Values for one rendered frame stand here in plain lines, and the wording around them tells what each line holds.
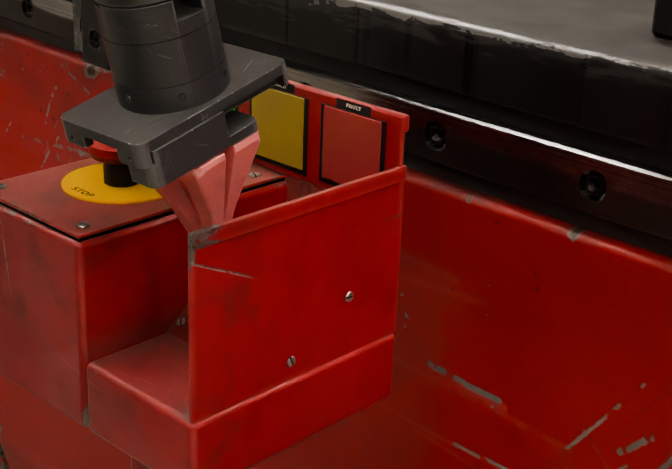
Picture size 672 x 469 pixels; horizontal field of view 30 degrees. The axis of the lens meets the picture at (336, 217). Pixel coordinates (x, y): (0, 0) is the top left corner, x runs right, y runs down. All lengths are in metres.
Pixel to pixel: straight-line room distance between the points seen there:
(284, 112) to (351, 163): 0.06
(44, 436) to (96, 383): 0.63
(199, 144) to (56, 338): 0.17
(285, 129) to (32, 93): 0.46
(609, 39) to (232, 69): 0.23
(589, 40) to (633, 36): 0.03
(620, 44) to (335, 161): 0.18
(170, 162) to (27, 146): 0.62
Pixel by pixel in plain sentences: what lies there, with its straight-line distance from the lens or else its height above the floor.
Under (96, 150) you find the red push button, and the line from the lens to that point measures 0.74.
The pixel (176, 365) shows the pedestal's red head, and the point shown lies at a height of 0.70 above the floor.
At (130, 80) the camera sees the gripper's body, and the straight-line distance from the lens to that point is 0.62.
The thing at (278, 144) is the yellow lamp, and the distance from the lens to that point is 0.77.
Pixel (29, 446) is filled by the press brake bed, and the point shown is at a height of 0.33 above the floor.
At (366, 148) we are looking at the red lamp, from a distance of 0.72.
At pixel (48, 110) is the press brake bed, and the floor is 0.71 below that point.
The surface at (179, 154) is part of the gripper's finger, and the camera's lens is 0.61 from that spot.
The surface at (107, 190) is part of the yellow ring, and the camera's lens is 0.75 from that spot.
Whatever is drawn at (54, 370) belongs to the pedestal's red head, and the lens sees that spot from 0.75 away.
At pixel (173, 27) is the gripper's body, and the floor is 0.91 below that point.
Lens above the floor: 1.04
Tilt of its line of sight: 21 degrees down
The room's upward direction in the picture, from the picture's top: 2 degrees clockwise
